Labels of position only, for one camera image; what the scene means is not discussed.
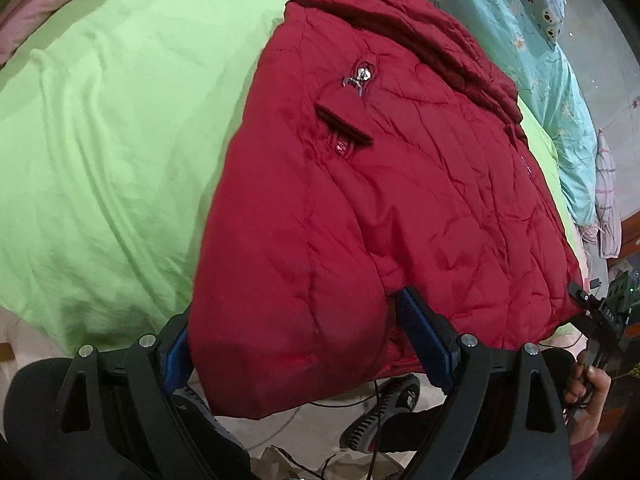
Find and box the red puffer jacket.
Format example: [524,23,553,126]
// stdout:
[188,0,580,419]

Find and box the person's red sleeve forearm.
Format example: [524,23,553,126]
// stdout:
[570,432,599,480]

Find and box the person's right hand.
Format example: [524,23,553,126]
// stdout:
[564,350,611,445]

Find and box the dark wooden cabinet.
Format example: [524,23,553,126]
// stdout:
[600,212,639,436]

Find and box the pink plaid cloth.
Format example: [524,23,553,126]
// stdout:
[580,130,622,259]

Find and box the black sneaker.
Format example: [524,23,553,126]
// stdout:
[340,374,421,453]

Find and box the teal floral quilt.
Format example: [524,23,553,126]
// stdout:
[430,0,597,226]

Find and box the lime green bed sheet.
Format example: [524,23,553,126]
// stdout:
[0,0,584,356]

